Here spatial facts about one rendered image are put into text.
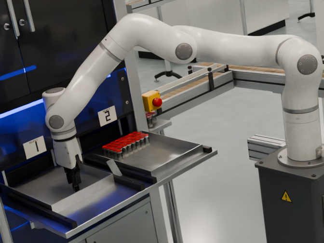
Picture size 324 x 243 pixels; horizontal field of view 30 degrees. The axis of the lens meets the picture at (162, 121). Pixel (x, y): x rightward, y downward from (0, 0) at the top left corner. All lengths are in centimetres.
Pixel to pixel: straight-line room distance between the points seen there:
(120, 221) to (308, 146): 89
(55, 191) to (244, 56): 81
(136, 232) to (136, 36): 102
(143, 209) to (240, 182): 148
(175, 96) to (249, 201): 118
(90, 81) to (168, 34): 29
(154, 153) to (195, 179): 183
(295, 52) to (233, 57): 19
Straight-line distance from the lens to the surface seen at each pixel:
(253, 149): 320
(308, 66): 194
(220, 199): 382
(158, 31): 189
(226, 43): 194
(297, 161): 212
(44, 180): 229
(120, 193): 205
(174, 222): 300
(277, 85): 293
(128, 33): 190
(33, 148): 222
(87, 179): 220
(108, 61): 192
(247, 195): 382
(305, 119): 206
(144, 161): 225
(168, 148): 234
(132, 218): 259
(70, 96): 189
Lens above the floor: 175
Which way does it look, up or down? 19 degrees down
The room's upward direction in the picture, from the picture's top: 10 degrees counter-clockwise
